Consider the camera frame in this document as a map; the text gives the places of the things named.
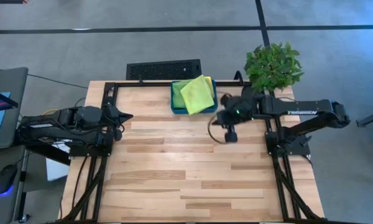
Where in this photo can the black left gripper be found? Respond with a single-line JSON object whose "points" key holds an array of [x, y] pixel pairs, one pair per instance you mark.
{"points": [[113, 115]]}

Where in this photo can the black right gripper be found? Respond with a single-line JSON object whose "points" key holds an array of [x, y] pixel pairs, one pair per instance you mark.
{"points": [[239, 110]]}

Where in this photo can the lime green towel white tag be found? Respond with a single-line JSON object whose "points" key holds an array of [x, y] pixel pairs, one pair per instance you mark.
{"points": [[197, 95]]}

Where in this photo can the green microfiber towel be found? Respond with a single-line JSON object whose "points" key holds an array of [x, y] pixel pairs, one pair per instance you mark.
{"points": [[176, 96]]}

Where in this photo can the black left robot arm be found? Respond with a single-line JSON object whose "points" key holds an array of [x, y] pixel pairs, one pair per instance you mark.
{"points": [[49, 127]]}

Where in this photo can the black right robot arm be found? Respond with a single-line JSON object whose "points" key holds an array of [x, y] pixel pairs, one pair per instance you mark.
{"points": [[301, 109]]}

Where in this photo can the teal plastic bin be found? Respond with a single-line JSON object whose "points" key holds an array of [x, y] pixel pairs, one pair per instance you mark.
{"points": [[174, 110]]}

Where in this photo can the potted green plant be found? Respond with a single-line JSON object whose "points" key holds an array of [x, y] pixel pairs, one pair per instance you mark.
{"points": [[273, 68]]}

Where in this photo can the black mesh computer case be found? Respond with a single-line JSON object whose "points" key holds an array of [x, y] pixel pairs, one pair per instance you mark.
{"points": [[161, 70]]}

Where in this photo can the white box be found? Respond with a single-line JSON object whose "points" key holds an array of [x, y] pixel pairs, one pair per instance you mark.
{"points": [[57, 169]]}

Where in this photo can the black desk beam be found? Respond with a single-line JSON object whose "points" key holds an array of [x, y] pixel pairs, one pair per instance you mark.
{"points": [[43, 152]]}

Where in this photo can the laptop on side desk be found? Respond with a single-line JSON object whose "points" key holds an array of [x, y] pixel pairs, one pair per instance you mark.
{"points": [[17, 81]]}

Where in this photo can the black computer mouse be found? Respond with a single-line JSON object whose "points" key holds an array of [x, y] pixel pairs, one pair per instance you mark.
{"points": [[5, 179]]}

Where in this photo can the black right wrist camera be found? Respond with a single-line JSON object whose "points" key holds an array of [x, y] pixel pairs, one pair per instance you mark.
{"points": [[231, 137]]}

